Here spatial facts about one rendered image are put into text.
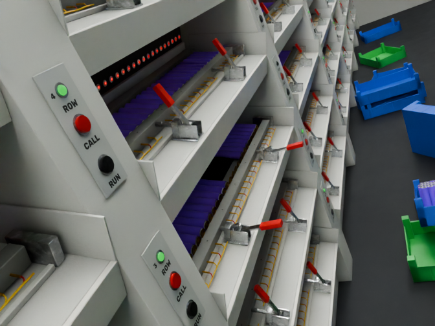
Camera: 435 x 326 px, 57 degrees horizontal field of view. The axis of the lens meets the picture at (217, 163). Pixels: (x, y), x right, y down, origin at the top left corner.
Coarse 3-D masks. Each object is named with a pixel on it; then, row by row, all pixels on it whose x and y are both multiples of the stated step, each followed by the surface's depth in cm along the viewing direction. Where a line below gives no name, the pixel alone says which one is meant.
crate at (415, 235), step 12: (408, 228) 123; (420, 228) 124; (432, 228) 122; (408, 240) 123; (420, 240) 122; (432, 240) 120; (408, 252) 113; (420, 252) 118; (432, 252) 116; (408, 264) 108; (420, 264) 114; (432, 264) 113; (420, 276) 109; (432, 276) 107
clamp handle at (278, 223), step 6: (264, 222) 62; (270, 222) 62; (276, 222) 61; (282, 222) 61; (240, 228) 64; (246, 228) 63; (252, 228) 63; (258, 228) 62; (264, 228) 62; (270, 228) 61
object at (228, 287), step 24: (240, 120) 104; (288, 120) 100; (288, 144) 94; (264, 168) 84; (264, 192) 76; (240, 216) 70; (264, 216) 71; (216, 264) 61; (240, 264) 60; (216, 288) 56; (240, 288) 57
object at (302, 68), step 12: (288, 48) 161; (300, 48) 158; (312, 48) 158; (288, 60) 144; (300, 60) 143; (312, 60) 149; (288, 72) 120; (300, 72) 138; (312, 72) 139; (300, 84) 122; (300, 96) 118; (300, 108) 113
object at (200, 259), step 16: (272, 128) 98; (256, 144) 89; (256, 160) 85; (240, 176) 78; (224, 208) 69; (240, 208) 71; (224, 224) 67; (208, 240) 62; (208, 256) 60; (208, 272) 58
